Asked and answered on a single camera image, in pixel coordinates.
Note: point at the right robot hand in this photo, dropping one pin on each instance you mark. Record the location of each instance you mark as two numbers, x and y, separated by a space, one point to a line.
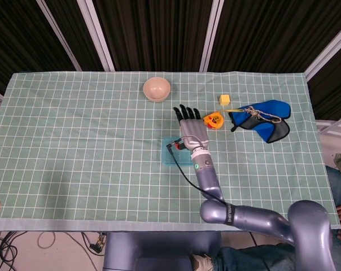
194 132

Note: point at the blue container lid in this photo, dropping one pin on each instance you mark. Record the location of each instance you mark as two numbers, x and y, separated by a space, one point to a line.
181 158

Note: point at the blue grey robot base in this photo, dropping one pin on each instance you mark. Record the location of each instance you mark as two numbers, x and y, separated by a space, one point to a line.
148 251

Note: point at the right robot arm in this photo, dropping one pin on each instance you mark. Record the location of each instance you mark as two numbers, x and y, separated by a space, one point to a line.
272 221

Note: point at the clear plastic container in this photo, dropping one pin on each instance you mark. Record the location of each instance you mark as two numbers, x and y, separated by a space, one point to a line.
165 163

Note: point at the yellow tape measure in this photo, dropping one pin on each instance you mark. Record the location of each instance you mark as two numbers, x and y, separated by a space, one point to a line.
214 120

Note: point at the yellow cube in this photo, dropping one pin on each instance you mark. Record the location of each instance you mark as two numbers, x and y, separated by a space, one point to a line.
224 100

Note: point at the beige bowl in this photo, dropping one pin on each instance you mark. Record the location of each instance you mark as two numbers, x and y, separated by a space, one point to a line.
156 89

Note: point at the blue grey oven mitt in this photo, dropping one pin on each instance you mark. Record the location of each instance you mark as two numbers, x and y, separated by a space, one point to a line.
272 110

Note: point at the green checked tablecloth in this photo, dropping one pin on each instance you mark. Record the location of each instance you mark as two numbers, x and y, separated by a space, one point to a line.
88 155

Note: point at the black pleated curtain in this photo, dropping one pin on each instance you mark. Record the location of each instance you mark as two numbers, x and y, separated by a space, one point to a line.
159 31

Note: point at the white sneaker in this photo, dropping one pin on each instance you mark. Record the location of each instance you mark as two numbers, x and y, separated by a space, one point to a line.
201 262

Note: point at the white frame post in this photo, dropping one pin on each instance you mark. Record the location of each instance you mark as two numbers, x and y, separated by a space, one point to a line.
328 48
213 31
95 34

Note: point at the white frame rail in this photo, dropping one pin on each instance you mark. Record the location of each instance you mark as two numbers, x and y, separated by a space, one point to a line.
332 125

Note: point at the thin grey frame post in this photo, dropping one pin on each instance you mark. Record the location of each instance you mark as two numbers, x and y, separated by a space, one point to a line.
59 35

